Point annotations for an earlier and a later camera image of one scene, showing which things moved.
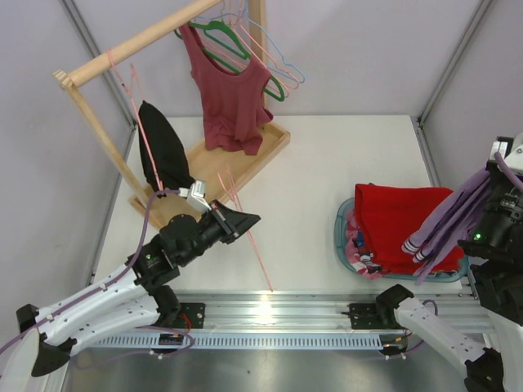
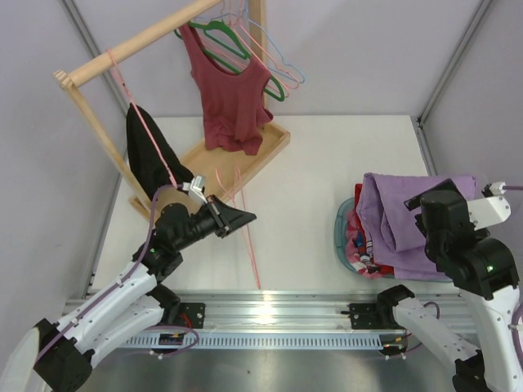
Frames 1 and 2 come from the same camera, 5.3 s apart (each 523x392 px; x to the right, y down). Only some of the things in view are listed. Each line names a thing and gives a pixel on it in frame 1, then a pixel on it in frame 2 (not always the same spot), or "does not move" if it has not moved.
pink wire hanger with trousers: x=234 y=193 to x=239 y=196
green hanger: x=244 y=54 does not move
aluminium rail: x=316 y=313 does not move
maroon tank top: x=232 y=104 does not move
